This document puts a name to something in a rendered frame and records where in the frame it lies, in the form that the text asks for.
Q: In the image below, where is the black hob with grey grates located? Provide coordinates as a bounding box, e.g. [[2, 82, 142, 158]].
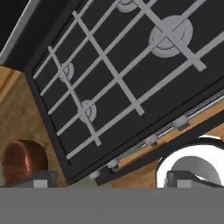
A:
[[0, 0, 224, 186]]

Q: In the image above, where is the white round thing black rim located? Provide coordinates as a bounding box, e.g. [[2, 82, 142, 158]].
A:
[[155, 135, 224, 189]]

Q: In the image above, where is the grey hob knob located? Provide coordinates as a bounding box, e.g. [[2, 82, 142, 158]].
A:
[[171, 115, 191, 131], [107, 158, 121, 172], [88, 170, 103, 180], [144, 134, 160, 147]]

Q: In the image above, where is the copper brown round object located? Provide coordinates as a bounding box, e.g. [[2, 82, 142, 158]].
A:
[[1, 139, 49, 186]]

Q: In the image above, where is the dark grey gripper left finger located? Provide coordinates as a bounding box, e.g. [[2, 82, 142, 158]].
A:
[[4, 170, 59, 189]]

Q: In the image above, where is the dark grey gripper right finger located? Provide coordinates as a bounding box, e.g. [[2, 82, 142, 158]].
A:
[[164, 170, 223, 189]]

